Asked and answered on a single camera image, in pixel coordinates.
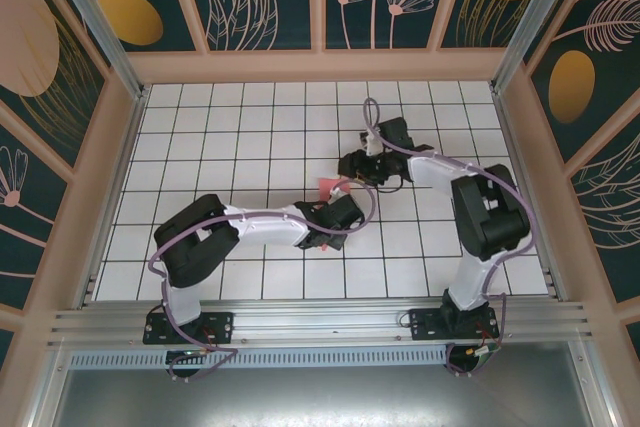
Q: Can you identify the aluminium mounting rail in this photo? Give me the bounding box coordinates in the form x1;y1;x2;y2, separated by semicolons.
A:
47;299;594;351

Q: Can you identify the grey metal sheet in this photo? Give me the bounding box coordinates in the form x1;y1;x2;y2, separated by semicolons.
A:
49;341;619;427

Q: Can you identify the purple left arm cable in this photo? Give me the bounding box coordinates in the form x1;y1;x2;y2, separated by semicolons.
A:
149;179;379;382

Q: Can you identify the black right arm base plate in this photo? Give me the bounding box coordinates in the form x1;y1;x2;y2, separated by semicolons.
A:
408;306;501;343

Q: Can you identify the aluminium frame post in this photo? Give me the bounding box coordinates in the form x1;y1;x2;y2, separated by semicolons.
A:
489;0;584;93
39;0;151;101

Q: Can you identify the aluminium table side rail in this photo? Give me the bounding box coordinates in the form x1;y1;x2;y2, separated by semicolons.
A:
492;86;569;301
79;89;151;311

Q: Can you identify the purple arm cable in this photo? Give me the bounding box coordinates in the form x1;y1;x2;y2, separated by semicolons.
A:
149;179;379;382
361;96;534;378

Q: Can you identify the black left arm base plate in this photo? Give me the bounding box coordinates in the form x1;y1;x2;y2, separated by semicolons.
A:
143;310;236;346

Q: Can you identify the small circuit board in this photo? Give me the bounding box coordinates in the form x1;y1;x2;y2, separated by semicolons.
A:
464;344;502;366
166;348;214;366

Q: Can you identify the slotted grey cable duct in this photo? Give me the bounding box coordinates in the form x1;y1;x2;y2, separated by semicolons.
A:
69;346;449;368

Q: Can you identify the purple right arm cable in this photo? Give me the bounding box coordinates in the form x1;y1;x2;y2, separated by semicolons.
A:
361;96;534;378

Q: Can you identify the pink cloth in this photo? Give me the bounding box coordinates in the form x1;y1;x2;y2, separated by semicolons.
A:
318;176;342;204

